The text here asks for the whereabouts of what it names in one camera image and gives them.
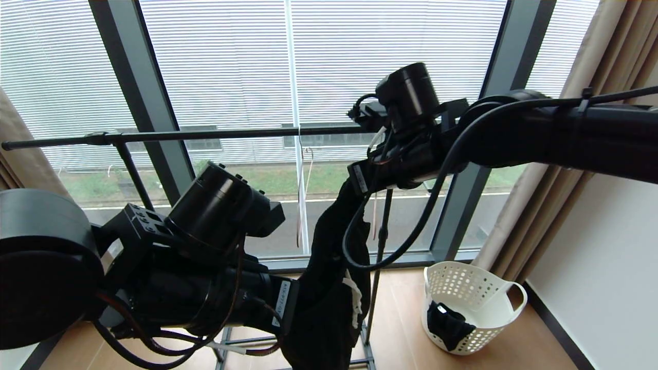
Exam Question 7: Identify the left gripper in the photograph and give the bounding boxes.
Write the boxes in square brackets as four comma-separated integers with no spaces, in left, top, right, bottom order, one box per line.
[202,264,302,340]

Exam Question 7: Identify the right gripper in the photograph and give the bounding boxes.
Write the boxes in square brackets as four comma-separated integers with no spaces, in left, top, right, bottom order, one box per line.
[347,144,454,196]

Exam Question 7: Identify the black shorts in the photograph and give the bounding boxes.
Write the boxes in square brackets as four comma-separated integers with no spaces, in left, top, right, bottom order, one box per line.
[280,177,372,370]

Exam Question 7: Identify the white laundry basket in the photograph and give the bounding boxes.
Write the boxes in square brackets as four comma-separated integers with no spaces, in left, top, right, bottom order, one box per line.
[422,261,528,357]

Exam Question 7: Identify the black clothes rack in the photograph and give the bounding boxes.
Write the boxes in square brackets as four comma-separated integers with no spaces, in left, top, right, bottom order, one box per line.
[0,126,394,370]

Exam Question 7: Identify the beige curtain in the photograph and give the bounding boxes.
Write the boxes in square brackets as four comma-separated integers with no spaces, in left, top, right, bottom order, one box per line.
[470,0,658,284]
[0,88,71,206]

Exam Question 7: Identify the black garment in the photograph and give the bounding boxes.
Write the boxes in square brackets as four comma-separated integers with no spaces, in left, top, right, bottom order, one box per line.
[427,301,477,352]

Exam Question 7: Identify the window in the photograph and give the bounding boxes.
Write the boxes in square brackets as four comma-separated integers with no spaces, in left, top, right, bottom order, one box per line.
[0,0,602,274]

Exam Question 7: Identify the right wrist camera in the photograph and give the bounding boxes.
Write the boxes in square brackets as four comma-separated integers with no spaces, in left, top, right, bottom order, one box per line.
[349,95,389,130]

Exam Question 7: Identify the black cable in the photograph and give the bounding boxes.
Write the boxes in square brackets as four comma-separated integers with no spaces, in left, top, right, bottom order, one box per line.
[341,85,658,272]
[92,308,281,370]

